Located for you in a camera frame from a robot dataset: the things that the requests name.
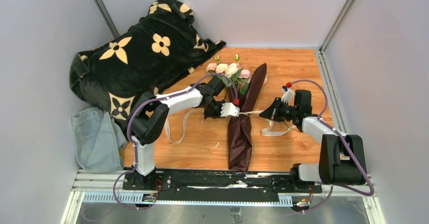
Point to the pink fake flower stem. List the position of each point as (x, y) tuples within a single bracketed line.
[(212, 67), (243, 81)]

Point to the light blue denim cloth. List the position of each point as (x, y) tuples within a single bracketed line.
[(97, 141)]

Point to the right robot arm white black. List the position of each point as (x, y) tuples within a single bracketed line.
[(342, 158)]

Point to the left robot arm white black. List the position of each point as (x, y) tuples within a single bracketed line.
[(149, 115)]

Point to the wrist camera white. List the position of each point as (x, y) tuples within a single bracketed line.
[(288, 93), (229, 109)]

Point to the black blanket cream flowers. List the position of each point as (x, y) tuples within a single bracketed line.
[(154, 54)]

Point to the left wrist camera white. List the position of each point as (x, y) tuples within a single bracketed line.
[(229, 109)]

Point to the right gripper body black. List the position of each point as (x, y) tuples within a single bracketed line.
[(275, 109)]

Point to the aluminium frame rail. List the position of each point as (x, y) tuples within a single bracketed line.
[(100, 198)]

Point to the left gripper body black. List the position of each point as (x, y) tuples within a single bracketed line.
[(212, 112)]

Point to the dark red wrapping paper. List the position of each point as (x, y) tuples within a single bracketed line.
[(239, 128)]

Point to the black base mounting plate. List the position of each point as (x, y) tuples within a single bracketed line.
[(223, 186)]

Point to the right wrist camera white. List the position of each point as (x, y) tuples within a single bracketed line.
[(288, 93)]

